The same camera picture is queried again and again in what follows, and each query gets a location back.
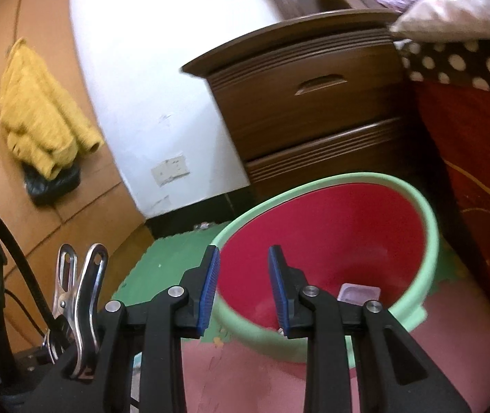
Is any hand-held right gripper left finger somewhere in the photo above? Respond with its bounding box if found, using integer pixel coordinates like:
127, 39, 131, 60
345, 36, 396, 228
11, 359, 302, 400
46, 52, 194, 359
21, 244, 221, 413

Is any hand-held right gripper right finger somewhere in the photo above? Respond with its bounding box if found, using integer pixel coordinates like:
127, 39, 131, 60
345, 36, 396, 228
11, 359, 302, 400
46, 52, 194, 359
268, 244, 471, 413

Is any red bin with green rim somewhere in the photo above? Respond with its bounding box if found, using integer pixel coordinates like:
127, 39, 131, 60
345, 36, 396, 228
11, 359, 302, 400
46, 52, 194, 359
208, 172, 439, 371

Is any small purple container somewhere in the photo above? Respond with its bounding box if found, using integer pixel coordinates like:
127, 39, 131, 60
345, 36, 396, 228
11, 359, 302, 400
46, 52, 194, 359
337, 283, 381, 306

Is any pink foam mat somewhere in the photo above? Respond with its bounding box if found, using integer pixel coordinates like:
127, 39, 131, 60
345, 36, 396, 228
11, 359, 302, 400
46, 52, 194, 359
129, 284, 490, 413

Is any metal spring clip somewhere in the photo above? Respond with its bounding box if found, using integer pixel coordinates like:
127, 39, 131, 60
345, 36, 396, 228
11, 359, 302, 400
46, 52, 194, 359
41, 243, 110, 383

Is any black bag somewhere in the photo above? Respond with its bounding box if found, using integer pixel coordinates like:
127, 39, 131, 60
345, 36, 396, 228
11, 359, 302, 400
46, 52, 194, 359
21, 164, 83, 207

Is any wooden wardrobe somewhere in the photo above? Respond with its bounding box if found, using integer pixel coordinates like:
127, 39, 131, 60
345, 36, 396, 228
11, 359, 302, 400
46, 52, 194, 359
0, 0, 155, 353

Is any brown wooden nightstand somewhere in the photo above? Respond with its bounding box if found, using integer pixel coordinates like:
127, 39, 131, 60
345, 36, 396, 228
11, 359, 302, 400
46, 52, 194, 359
180, 9, 426, 201

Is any yellow sweater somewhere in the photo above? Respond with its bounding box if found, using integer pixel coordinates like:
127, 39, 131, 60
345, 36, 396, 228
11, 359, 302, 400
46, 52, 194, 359
0, 38, 106, 181

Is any red bed cover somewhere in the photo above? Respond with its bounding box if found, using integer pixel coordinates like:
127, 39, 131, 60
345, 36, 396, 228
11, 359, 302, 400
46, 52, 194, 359
413, 82, 490, 353

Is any polka-dot patchwork sheet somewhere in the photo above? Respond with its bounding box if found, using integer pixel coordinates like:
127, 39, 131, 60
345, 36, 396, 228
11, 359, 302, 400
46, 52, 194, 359
395, 39, 490, 91

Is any pale pink pillow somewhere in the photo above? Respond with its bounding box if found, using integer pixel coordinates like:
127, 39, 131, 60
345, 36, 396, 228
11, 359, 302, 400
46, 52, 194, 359
389, 0, 490, 44

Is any thin black cable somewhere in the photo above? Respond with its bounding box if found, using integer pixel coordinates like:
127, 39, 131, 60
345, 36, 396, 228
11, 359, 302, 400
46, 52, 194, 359
3, 288, 48, 340

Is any black braided cable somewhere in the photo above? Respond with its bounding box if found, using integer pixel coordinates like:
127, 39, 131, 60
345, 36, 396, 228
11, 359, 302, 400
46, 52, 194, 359
0, 187, 71, 353

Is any white wall socket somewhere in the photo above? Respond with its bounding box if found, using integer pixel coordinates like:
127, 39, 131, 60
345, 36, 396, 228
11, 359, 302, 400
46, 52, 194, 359
150, 167, 170, 188
165, 155, 191, 178

